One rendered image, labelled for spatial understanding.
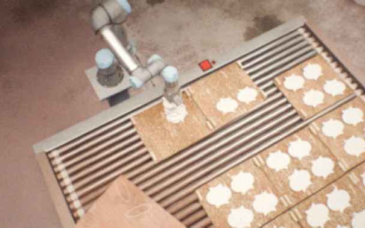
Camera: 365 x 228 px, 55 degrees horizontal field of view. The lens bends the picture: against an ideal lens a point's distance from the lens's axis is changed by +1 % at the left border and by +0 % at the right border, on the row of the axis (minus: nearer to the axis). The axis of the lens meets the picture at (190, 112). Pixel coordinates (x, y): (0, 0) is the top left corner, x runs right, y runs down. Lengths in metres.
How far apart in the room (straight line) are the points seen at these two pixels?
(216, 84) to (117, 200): 0.97
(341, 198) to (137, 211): 1.14
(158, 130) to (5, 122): 1.82
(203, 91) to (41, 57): 2.05
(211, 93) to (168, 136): 0.41
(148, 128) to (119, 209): 0.53
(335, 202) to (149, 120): 1.18
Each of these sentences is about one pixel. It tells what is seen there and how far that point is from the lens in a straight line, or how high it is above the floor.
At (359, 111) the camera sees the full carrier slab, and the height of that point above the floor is 0.95.
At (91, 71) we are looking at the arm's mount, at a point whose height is 0.89.
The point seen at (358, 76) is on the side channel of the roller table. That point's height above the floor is 0.95.
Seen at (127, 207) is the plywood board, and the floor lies 1.04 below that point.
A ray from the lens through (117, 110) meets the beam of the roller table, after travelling 2.29.
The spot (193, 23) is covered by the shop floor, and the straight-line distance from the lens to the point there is 3.85.
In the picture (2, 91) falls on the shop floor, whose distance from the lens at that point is 3.80.
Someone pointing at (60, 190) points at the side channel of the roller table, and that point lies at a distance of 2.15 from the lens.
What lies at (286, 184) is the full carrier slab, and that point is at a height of 0.94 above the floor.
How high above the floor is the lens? 2.92
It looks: 64 degrees down
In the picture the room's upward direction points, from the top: 1 degrees clockwise
